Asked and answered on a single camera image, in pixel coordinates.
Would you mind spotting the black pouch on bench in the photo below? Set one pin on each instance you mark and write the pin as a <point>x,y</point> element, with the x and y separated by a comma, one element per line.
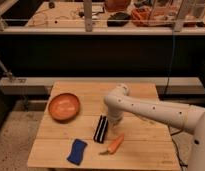
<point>118,19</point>

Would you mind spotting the cream tan gripper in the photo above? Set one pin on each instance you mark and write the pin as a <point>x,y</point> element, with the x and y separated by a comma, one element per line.
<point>114,127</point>

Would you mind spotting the metal clamp bracket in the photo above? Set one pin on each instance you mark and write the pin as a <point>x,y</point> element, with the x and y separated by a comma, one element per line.
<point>10,76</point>

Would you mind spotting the orange toolbox on bench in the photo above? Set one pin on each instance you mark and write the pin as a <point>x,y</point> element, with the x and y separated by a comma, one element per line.
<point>148,17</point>

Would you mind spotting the orange toy carrot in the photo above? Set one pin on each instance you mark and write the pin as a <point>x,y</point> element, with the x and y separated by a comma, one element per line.
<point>112,148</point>

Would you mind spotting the black white-striped eraser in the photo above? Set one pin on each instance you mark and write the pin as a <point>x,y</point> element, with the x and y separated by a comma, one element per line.
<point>101,129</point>

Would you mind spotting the blue sponge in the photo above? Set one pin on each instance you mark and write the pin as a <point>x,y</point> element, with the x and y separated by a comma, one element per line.
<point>77,151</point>

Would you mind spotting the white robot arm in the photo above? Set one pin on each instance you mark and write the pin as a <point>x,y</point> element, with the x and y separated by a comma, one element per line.
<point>186,117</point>

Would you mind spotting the orange bowl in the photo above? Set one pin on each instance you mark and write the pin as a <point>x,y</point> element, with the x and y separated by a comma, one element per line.
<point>64,107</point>

